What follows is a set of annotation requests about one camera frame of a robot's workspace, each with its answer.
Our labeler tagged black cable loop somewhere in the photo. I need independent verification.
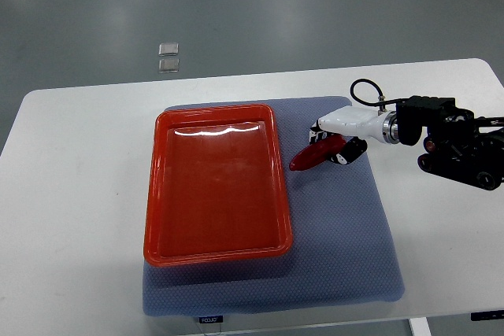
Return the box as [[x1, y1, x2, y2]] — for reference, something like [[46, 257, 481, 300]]
[[350, 78, 398, 116]]

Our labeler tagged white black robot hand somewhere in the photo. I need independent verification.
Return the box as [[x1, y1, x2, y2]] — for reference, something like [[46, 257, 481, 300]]
[[309, 105, 399, 165]]

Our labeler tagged upper metal floor plate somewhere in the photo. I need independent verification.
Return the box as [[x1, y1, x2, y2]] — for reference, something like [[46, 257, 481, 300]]
[[158, 42, 179, 57]]

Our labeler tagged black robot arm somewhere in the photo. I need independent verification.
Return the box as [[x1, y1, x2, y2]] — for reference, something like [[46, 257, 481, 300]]
[[395, 96, 503, 190]]

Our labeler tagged white table leg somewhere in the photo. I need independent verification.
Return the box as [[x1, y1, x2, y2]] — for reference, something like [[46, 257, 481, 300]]
[[408, 317, 432, 336]]

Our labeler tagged dark table edge label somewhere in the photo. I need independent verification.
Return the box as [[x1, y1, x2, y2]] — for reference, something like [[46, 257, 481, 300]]
[[470, 310, 504, 322]]

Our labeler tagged blue-grey mesh mat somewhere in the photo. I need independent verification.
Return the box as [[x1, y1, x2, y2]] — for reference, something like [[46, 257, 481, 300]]
[[143, 97, 404, 317]]

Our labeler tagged lower metal floor plate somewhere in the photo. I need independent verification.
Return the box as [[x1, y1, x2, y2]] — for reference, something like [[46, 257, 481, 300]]
[[158, 57, 180, 73]]

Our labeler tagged red plastic tray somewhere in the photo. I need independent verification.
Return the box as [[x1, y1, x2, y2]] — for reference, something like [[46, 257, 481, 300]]
[[143, 104, 293, 268]]

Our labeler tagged black table label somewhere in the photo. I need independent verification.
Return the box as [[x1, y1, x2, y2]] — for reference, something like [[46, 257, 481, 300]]
[[198, 316, 224, 324]]

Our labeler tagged metal floor plate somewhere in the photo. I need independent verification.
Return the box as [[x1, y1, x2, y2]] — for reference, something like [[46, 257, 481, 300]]
[[158, 57, 180, 73], [158, 42, 179, 57]]

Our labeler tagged red chili pepper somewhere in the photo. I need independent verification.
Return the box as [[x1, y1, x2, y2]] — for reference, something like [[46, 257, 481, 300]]
[[289, 134, 347, 171]]

